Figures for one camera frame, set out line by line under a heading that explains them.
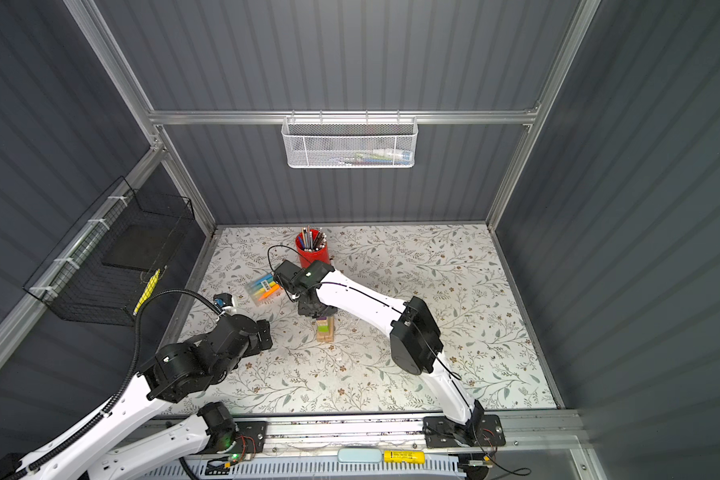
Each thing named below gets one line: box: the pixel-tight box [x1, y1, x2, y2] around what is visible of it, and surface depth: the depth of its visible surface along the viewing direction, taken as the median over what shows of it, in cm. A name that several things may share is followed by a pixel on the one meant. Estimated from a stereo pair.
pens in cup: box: [295, 225, 327, 252], surface depth 101 cm
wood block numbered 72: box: [317, 330, 335, 343], surface depth 91 cm
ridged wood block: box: [316, 316, 335, 342], surface depth 90 cm
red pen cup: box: [295, 229, 331, 268], surface depth 101 cm
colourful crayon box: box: [245, 273, 281, 307], surface depth 103 cm
